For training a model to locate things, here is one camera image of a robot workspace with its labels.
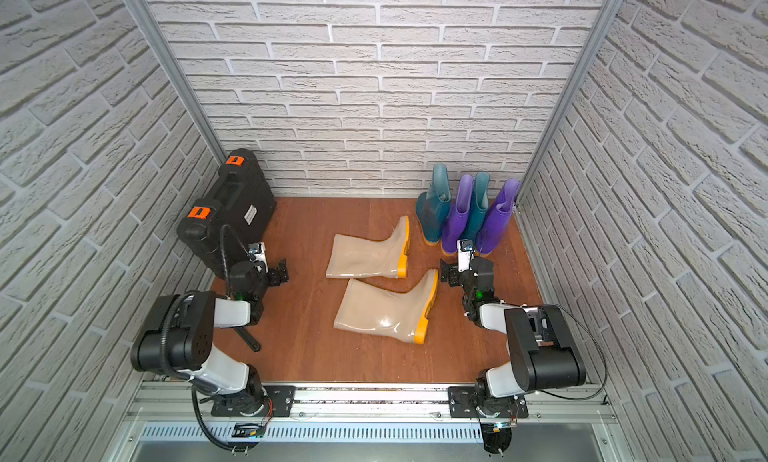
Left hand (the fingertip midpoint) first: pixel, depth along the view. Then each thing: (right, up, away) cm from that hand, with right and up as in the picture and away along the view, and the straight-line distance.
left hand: (272, 255), depth 94 cm
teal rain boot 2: (+64, +15, -11) cm, 67 cm away
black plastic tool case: (-6, +17, -7) cm, 20 cm away
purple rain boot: (+58, +10, -10) cm, 59 cm away
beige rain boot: (+33, -15, -7) cm, 37 cm away
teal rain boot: (+52, +16, -6) cm, 54 cm away
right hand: (+61, -1, -1) cm, 61 cm away
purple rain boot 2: (+70, +12, -11) cm, 72 cm away
